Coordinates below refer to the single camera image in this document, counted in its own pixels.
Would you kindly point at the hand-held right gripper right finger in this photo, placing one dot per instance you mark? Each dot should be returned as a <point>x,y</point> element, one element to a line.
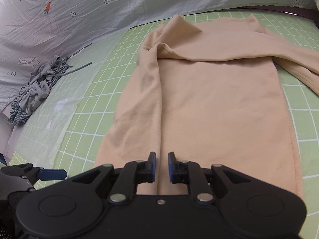
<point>171,167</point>

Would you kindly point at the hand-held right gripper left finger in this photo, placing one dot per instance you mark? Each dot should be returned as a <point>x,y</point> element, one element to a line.
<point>153,166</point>

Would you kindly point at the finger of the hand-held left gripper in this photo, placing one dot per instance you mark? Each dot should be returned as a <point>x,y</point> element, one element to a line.
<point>52,174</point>

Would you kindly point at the beige long-sleeve top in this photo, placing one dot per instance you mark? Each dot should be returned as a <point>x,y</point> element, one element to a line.
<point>211,104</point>

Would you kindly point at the dark mesh cloth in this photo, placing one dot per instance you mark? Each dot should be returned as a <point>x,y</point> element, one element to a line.
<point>5,229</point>

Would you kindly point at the small white tape piece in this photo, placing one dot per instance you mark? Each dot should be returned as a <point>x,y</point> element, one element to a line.
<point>49,125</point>

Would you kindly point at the blue plaid shirt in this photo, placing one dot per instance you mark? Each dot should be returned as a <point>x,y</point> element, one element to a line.
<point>18,117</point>

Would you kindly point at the grey hooded sweatshirt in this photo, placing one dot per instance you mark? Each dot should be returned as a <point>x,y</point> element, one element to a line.
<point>32,97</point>

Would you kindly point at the carrot print bed sheet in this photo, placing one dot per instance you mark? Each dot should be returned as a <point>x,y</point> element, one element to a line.
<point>74,29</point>

